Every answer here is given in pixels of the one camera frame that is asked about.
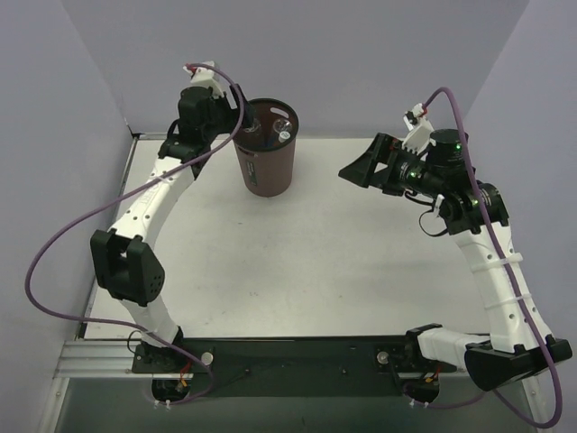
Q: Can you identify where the clear plastic bottle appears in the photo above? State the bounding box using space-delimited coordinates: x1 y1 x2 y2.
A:
243 115 262 136

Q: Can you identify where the blue label plastic bottle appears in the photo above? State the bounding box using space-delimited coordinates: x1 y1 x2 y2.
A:
266 131 291 148

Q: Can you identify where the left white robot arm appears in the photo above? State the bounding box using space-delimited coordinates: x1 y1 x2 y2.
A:
89 81 254 372

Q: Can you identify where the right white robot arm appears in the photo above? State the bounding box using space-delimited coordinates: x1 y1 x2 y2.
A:
338 129 572 392

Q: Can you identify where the brown plastic waste bin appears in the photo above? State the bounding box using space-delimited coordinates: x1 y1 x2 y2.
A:
234 98 299 198

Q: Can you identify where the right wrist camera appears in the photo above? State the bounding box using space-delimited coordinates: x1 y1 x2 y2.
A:
402 103 434 155

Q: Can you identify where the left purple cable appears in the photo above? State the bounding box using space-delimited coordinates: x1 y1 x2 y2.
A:
24 62 247 404

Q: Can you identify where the purple cable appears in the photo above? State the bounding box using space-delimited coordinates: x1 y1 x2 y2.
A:
423 87 563 416
24 62 247 404

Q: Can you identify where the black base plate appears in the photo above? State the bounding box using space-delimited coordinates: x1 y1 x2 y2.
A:
132 336 456 400

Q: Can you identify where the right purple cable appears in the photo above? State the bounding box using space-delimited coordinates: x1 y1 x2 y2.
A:
423 87 563 416

